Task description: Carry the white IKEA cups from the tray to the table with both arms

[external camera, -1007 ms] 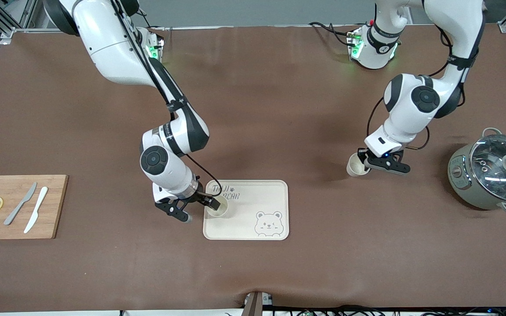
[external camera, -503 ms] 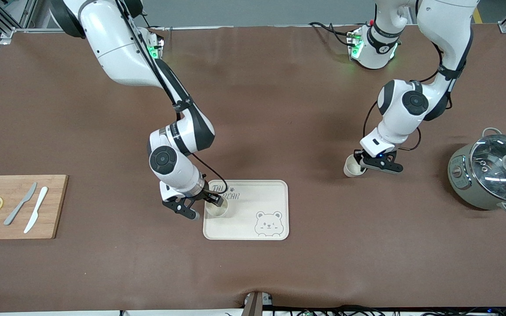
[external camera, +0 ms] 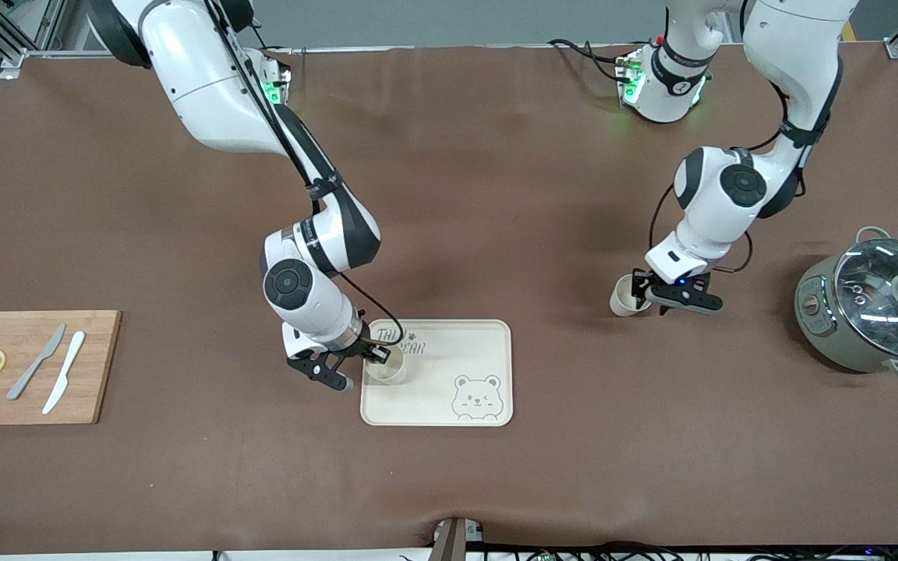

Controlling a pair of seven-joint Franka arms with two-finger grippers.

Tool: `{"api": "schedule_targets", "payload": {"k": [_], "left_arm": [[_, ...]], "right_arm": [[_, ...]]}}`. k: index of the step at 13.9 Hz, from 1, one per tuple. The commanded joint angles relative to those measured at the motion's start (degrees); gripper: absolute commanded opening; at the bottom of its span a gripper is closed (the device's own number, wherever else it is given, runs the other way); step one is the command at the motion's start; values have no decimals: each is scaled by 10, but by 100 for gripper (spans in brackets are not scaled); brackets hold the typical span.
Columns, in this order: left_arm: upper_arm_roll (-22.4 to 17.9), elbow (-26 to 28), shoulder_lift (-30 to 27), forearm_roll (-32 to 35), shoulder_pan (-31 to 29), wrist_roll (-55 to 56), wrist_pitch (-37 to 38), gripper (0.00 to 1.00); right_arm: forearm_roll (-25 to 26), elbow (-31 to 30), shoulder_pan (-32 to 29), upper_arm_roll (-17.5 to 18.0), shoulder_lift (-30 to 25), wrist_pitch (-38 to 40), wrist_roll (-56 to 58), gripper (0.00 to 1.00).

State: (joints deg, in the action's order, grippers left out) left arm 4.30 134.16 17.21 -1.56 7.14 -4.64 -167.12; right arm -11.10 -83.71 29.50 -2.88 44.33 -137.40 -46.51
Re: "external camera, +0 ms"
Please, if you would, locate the white IKEA cup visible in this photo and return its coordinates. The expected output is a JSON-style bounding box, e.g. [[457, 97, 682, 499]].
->
[[364, 348, 408, 386], [610, 273, 652, 318]]

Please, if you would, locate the cream tray with bear print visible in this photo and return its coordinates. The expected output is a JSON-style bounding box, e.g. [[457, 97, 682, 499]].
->
[[360, 319, 513, 427]]

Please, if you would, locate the grey-green electric cooking pot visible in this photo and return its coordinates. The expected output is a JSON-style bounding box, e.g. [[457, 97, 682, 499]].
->
[[794, 226, 898, 383]]

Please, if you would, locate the glass pot lid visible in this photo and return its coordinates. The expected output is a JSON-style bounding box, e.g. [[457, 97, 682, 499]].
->
[[833, 238, 898, 361]]

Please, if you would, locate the white plastic knife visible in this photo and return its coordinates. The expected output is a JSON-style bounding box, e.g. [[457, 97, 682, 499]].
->
[[41, 330, 87, 415]]

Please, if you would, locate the grey plastic knife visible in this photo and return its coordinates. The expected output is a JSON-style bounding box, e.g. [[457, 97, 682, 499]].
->
[[6, 323, 67, 401]]

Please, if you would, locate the bamboo cutting board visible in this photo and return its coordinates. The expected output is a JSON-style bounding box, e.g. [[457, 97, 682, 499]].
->
[[0, 310, 122, 426]]

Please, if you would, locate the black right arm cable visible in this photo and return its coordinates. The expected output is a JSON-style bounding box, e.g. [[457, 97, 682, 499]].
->
[[211, 0, 405, 348]]

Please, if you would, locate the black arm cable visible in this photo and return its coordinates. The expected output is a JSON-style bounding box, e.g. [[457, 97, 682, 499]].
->
[[647, 183, 755, 275], [211, 0, 405, 348]]

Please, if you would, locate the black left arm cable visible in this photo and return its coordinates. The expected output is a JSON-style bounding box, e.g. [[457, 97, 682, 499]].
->
[[647, 183, 755, 275]]

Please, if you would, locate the grey camera stand post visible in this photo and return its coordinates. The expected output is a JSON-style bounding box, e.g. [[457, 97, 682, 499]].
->
[[433, 516, 486, 561]]

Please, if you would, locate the black base cable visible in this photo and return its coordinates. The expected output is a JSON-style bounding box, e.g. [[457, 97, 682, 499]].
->
[[548, 37, 631, 83]]

